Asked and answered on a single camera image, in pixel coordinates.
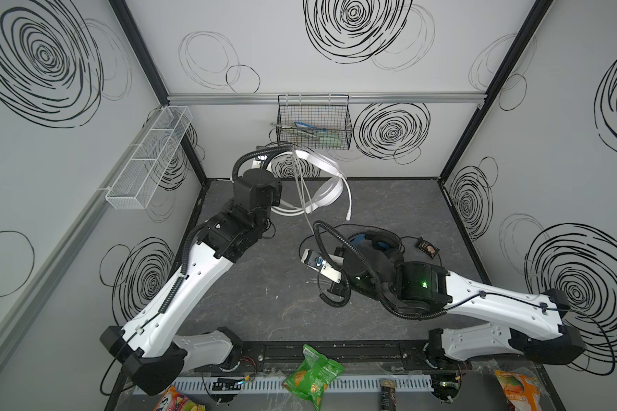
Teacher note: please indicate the black blue headphones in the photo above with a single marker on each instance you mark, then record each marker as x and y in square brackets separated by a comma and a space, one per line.
[385, 240]

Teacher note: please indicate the black wire basket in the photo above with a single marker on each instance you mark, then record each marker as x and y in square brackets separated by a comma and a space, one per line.
[315, 126]

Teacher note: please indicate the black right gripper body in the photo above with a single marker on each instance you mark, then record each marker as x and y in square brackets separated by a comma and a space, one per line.
[337, 288]

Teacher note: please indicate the orange snack bag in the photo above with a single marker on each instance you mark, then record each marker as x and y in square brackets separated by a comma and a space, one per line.
[522, 392]

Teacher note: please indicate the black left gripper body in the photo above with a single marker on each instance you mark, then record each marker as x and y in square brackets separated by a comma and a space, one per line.
[266, 220]

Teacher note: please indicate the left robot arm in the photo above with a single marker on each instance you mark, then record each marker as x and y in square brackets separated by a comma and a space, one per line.
[150, 351]

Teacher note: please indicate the aluminium wall rail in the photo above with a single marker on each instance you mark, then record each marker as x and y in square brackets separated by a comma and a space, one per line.
[330, 98]

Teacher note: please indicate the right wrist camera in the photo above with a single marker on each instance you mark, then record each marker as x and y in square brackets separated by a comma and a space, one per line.
[318, 263]

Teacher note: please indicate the dark can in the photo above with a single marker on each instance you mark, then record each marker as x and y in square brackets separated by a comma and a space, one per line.
[388, 401]

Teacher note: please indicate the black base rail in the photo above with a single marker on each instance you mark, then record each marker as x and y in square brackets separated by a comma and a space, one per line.
[408, 355]

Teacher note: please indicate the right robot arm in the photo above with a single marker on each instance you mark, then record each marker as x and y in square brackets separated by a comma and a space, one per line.
[530, 325]

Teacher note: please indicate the green snack bag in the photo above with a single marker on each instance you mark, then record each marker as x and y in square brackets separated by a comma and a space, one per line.
[313, 377]

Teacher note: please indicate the clear wall shelf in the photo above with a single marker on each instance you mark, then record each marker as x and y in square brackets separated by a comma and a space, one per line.
[141, 176]

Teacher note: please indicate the colourful snack packet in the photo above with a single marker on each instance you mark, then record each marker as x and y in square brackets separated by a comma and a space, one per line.
[172, 400]

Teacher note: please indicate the white slotted cable duct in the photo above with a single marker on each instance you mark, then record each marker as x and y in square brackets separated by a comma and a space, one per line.
[275, 385]

